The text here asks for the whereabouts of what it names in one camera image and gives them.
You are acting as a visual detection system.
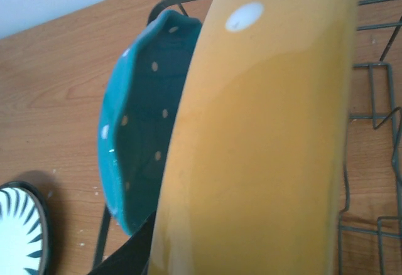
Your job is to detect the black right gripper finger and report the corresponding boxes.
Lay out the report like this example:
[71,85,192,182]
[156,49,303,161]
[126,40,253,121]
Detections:
[89,209,156,275]

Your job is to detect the orange polka dot plate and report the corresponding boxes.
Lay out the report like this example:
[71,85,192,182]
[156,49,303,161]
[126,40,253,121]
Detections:
[148,0,357,274]

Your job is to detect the teal polka dot plate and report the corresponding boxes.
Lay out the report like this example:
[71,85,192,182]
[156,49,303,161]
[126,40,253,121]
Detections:
[97,9,202,235]

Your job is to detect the black striped plate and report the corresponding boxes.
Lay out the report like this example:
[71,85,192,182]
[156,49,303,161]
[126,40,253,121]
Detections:
[1,181,52,274]

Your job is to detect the dark wire dish rack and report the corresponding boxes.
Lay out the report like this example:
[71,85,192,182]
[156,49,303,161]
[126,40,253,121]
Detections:
[92,0,402,275]

